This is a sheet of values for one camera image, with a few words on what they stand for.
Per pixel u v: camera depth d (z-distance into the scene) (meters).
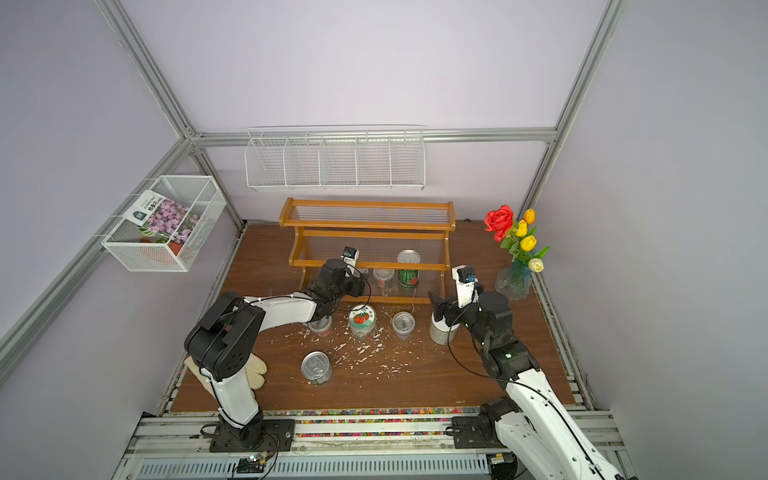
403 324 0.87
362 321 0.85
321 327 0.87
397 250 0.93
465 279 0.63
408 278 0.94
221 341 0.49
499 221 0.70
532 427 0.49
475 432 0.74
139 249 0.74
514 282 0.93
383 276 0.96
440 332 0.83
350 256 0.85
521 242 0.77
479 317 0.57
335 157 0.99
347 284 0.84
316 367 0.79
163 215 0.74
